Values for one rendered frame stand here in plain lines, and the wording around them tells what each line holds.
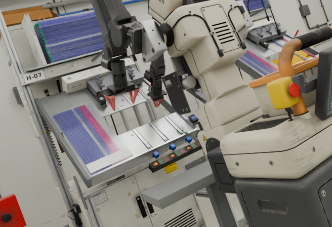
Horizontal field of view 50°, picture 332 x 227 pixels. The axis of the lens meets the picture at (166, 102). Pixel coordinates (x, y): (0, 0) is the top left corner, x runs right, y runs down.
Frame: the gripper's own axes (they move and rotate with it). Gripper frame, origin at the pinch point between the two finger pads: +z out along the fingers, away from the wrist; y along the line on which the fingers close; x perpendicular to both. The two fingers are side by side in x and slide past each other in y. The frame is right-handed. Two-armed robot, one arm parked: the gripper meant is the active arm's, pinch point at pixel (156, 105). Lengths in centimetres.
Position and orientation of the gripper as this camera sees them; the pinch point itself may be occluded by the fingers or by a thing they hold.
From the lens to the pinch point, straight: 215.1
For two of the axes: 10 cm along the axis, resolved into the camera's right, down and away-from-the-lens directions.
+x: 5.9, 4.7, -6.6
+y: -8.1, 3.1, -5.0
